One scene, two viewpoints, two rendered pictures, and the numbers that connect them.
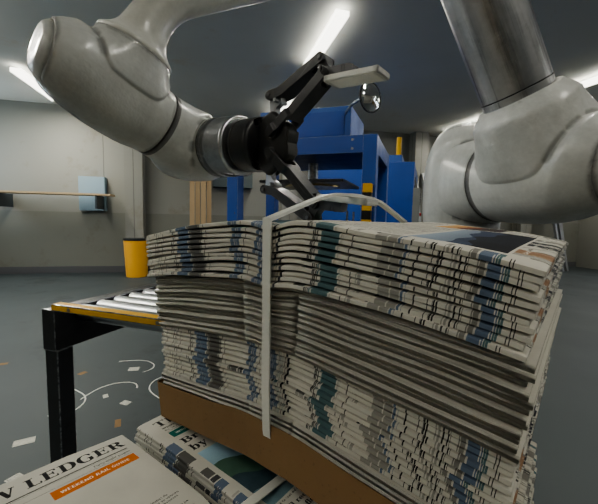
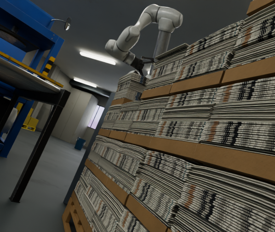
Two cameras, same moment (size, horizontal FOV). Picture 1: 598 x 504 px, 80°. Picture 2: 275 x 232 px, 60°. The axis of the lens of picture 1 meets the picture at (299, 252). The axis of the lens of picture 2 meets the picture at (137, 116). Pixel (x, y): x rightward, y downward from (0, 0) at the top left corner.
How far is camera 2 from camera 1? 1.55 m
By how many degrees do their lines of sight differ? 60
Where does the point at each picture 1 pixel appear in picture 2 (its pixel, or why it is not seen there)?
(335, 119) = (46, 19)
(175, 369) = (129, 96)
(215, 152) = (131, 59)
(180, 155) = (124, 55)
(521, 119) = not seen: hidden behind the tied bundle
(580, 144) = not seen: hidden behind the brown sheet
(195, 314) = (139, 89)
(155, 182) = not seen: outside the picture
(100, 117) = (130, 45)
